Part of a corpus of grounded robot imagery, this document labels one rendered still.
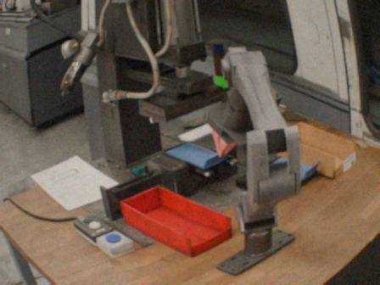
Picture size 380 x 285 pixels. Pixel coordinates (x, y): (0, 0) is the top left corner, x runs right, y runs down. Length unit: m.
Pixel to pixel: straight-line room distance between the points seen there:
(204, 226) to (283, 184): 0.49
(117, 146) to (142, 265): 0.56
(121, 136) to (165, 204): 0.30
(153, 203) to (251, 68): 0.56
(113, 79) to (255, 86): 0.72
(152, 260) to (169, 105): 0.39
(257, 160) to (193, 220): 0.54
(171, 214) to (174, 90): 0.29
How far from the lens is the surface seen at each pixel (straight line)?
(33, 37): 4.70
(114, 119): 1.90
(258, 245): 1.41
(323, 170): 1.77
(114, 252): 1.50
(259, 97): 1.18
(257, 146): 1.10
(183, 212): 1.64
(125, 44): 1.77
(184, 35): 1.64
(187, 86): 1.64
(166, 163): 1.73
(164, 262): 1.47
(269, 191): 1.13
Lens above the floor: 1.70
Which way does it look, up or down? 23 degrees down
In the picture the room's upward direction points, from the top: 6 degrees counter-clockwise
